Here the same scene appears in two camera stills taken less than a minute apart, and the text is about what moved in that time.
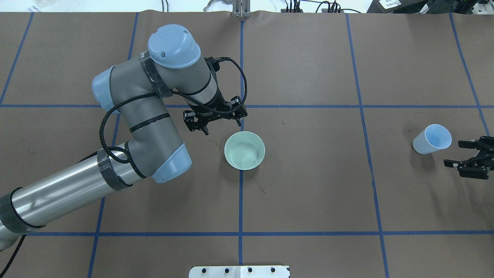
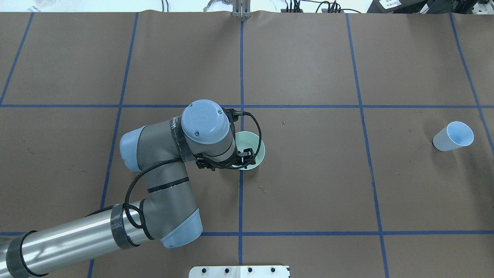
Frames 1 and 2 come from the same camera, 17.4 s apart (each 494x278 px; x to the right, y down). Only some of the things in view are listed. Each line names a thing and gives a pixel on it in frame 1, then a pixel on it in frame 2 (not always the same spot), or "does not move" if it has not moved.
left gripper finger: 240,111 → 247,157
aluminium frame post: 241,9 does not move
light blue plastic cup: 435,137 → 456,134
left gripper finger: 191,121 → 202,161
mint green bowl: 244,150 does not move
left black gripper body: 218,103 → 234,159
